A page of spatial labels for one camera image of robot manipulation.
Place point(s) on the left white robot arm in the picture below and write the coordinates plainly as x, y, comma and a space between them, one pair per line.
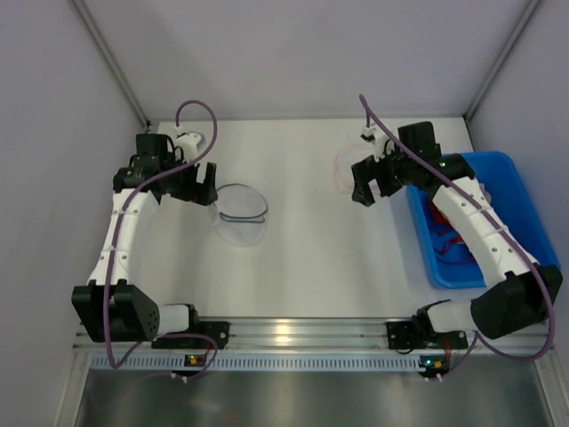
112, 306

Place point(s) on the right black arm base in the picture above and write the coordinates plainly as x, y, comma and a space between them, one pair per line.
405, 336

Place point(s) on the red bra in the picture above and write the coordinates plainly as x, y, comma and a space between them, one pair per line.
449, 246

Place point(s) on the slotted grey cable duct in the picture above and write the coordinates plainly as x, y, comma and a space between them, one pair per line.
243, 362

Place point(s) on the pink trimmed mesh laundry bag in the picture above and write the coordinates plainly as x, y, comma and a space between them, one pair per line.
345, 158

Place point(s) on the aluminium front rail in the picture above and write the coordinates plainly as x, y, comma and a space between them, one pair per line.
325, 334

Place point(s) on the blue plastic bin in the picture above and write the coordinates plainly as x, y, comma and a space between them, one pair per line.
505, 237

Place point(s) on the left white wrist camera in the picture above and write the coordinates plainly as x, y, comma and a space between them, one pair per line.
189, 144

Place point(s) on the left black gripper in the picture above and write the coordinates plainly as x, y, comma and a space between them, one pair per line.
188, 182

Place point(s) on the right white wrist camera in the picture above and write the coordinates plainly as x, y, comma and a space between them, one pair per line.
382, 144

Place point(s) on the left aluminium frame post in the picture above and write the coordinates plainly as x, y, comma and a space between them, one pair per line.
92, 28

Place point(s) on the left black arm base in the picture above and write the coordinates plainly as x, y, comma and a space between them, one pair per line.
195, 337

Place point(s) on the right aluminium frame post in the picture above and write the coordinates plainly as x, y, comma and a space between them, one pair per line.
521, 23

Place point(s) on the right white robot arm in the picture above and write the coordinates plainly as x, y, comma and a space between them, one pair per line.
519, 289

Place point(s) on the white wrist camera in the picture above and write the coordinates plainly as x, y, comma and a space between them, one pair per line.
382, 144
189, 144

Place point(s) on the aluminium frame post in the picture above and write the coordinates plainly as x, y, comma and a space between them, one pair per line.
92, 28
521, 23

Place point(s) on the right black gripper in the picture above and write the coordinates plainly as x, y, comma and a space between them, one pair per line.
378, 176

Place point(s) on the pink beige bra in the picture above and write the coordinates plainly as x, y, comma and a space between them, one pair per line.
486, 194

